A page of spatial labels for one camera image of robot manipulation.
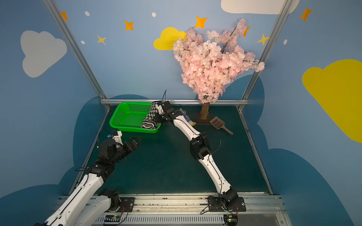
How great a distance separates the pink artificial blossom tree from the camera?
650 mm

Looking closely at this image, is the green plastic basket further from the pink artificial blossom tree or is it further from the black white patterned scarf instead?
the pink artificial blossom tree

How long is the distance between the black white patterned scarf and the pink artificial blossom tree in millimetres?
327

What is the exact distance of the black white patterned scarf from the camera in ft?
3.12
